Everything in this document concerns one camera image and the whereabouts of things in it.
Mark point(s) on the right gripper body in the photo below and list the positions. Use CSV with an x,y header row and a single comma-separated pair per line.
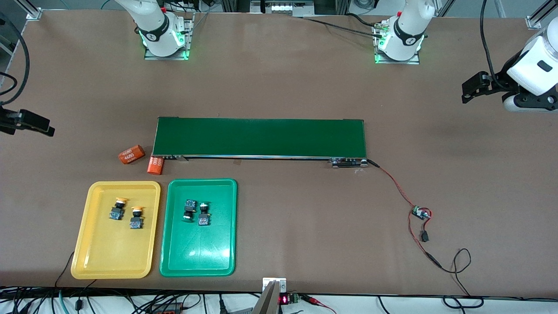
x,y
9,121

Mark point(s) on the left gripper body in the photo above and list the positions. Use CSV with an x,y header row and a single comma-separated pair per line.
x,y
499,80

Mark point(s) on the orange 4680 cylinder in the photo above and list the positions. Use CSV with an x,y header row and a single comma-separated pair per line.
x,y
132,154
155,165

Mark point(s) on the yellow push button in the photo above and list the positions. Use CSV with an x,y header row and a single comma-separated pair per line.
x,y
136,224
115,213

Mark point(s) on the green push button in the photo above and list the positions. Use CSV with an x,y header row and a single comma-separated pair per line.
x,y
190,205
203,218

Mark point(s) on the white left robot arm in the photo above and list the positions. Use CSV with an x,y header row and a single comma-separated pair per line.
x,y
407,30

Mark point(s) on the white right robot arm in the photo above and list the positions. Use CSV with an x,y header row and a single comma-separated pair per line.
x,y
152,22

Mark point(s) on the small black circuit board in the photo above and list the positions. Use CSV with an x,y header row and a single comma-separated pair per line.
x,y
421,213

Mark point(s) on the yellow plastic tray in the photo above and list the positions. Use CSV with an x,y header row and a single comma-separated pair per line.
x,y
115,253

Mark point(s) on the green plastic tray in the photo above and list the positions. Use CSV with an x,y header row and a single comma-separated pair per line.
x,y
198,248

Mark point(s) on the grey control box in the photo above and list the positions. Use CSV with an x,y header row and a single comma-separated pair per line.
x,y
279,6

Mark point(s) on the green conveyor belt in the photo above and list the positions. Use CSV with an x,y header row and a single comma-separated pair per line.
x,y
261,137

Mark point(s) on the red clip lead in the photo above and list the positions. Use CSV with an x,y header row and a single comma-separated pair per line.
x,y
314,300

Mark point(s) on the red digit display module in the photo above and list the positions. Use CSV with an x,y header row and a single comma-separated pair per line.
x,y
284,299

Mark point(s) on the aluminium frame profile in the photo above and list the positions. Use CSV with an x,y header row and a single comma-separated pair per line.
x,y
32,12
535,21

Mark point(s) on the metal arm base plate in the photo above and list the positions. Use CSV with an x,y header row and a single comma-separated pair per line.
x,y
394,62
189,35

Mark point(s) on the black inline switch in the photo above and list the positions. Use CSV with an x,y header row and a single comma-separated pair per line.
x,y
424,237

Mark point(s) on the grey metal bracket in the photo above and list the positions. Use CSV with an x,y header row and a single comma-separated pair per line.
x,y
270,301

